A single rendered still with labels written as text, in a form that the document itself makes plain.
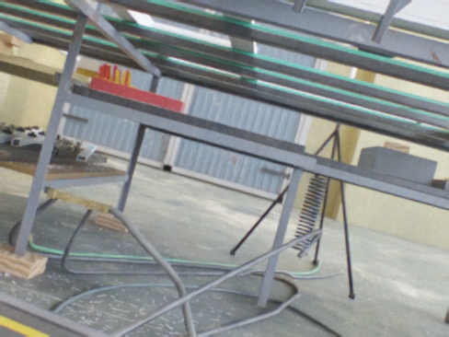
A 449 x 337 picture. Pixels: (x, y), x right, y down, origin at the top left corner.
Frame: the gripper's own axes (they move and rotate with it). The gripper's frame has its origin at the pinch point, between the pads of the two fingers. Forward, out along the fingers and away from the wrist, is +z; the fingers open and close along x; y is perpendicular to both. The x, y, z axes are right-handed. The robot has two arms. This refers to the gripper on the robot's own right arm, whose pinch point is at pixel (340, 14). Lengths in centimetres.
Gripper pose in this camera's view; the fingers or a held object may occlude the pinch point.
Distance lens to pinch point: 80.1
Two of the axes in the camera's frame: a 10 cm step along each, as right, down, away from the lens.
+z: -3.1, 8.5, 4.2
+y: -2.2, 3.6, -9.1
